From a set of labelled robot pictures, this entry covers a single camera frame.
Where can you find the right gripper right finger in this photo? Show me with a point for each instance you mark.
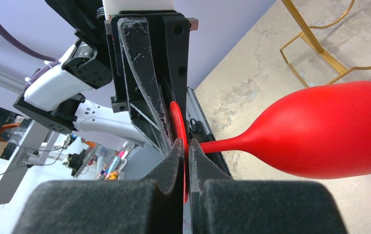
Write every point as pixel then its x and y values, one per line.
pixel 222 205

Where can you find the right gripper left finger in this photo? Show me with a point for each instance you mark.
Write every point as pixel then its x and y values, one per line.
pixel 150 205

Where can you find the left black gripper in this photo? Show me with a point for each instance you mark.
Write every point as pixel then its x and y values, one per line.
pixel 149 60

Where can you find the red wine glass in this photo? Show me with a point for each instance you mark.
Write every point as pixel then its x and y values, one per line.
pixel 323 132

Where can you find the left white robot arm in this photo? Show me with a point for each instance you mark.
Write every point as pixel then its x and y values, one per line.
pixel 76 92

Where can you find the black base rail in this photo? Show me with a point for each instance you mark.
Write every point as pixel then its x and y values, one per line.
pixel 199 128

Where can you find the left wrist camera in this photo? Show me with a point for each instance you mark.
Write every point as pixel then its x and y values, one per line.
pixel 114 7

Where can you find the gold wire glass rack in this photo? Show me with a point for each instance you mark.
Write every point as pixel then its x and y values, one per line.
pixel 332 42

